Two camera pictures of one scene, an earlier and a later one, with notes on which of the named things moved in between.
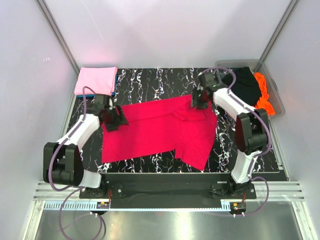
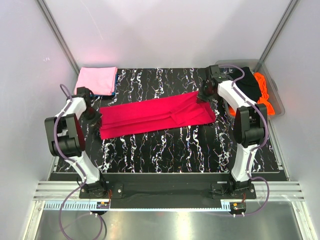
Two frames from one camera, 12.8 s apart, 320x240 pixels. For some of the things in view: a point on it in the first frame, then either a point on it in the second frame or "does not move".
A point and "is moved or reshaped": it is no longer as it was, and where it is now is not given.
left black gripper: (117, 120) to (96, 121)
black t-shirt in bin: (246, 87) does not move
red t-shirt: (174, 125) is moved or reshaped
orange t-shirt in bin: (263, 102) does not move
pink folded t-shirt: (102, 80) does not move
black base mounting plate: (168, 190) does not move
